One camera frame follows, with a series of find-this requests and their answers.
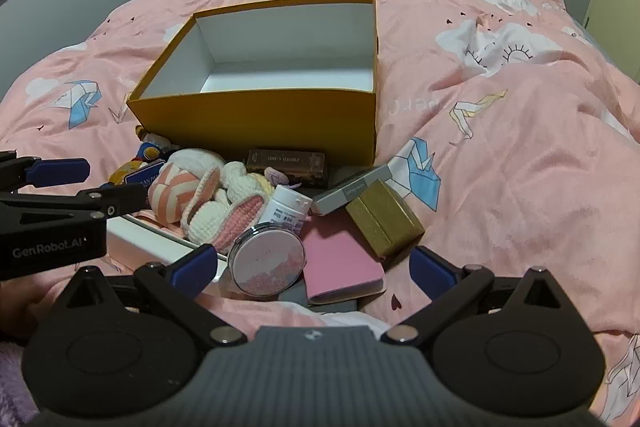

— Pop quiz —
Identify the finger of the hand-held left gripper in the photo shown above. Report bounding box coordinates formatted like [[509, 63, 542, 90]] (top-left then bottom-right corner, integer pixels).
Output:
[[0, 183, 148, 234], [0, 151, 92, 194]]

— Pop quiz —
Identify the gold packet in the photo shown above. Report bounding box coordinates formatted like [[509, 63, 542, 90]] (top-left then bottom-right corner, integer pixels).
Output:
[[345, 179, 426, 260]]

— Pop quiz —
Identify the round pink patterned compact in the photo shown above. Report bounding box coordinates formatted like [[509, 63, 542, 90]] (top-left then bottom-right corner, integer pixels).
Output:
[[227, 222, 306, 298]]

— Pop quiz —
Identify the duck plush toy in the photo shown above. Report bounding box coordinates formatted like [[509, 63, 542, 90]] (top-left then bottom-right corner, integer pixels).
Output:
[[107, 127, 173, 185]]

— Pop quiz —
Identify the orange cardboard box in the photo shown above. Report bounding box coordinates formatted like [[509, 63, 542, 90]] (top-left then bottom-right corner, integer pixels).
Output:
[[126, 0, 379, 166]]

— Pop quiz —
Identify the pink printed blanket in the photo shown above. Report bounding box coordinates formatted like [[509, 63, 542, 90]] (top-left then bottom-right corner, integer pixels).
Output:
[[0, 0, 640, 427]]

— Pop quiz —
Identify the pink striped white plush toy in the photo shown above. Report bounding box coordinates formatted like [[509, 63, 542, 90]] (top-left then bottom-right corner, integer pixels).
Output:
[[147, 148, 226, 224]]

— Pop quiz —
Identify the blue card box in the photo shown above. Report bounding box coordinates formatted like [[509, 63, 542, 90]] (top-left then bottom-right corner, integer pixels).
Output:
[[122, 159, 166, 188]]

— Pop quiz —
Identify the brown palette box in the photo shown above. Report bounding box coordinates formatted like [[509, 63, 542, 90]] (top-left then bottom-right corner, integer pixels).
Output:
[[246, 149, 329, 188]]

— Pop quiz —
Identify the dark grey case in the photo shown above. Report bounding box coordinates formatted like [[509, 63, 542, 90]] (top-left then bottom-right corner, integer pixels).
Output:
[[277, 288, 362, 316]]

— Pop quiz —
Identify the purple fuzzy cloth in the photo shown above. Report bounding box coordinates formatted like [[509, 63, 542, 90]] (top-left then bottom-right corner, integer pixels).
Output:
[[0, 342, 41, 427]]

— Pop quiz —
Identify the pink plastic clip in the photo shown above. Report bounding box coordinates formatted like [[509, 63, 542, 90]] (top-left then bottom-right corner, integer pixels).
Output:
[[300, 224, 387, 304]]

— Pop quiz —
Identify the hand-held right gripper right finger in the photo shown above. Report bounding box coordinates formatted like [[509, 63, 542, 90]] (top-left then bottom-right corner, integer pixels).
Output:
[[380, 246, 576, 348]]

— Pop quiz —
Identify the crocheted bunny toy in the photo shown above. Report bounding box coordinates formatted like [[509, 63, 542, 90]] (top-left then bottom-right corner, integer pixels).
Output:
[[180, 161, 277, 254]]

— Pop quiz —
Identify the long white box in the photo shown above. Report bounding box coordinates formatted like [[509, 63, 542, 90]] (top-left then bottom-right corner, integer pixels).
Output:
[[105, 213, 231, 289]]

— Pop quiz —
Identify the white pill bottle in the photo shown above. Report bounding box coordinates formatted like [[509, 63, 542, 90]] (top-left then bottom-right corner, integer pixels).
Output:
[[260, 185, 313, 238]]

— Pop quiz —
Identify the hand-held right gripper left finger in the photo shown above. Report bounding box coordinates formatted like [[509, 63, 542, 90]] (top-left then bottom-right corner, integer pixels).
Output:
[[52, 244, 248, 348]]

